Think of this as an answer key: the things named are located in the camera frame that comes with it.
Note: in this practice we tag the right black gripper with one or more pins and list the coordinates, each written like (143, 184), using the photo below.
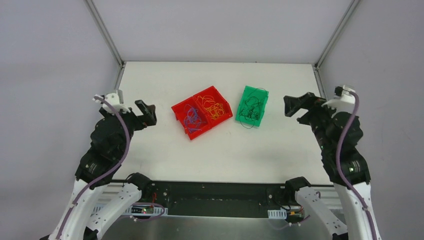
(309, 110)

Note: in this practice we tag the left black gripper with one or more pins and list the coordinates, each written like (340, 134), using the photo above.
(136, 116)

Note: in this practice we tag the red two-compartment plastic bin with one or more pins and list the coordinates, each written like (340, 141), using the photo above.
(202, 112)

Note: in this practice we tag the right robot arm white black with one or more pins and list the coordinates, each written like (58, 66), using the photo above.
(336, 127)

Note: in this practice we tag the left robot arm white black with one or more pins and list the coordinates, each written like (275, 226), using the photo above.
(109, 146)

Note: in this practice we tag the green plastic bin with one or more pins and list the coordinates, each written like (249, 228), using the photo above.
(251, 108)

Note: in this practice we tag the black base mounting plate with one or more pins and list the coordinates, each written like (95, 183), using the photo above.
(214, 199)

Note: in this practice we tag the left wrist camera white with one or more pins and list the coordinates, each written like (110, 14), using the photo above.
(115, 99)

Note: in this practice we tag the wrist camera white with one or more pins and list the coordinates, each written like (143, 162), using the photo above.
(115, 99)
(342, 97)

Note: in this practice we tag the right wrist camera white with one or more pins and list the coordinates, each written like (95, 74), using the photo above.
(342, 97)

